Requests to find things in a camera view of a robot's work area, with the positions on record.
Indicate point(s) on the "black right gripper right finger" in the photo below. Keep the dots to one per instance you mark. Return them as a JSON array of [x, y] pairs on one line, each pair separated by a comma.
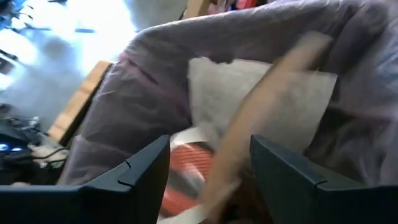
[[311, 202]]

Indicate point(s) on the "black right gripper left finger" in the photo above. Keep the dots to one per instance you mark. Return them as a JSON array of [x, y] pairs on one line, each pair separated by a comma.
[[93, 205]]

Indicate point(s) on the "red striped plastic package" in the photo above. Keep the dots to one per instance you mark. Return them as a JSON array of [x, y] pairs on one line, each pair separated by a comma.
[[189, 158]]

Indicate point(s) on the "white paper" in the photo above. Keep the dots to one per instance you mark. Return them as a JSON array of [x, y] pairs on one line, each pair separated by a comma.
[[217, 93]]

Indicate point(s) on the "open cardboard box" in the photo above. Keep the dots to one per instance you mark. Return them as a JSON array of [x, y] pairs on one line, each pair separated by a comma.
[[196, 7]]

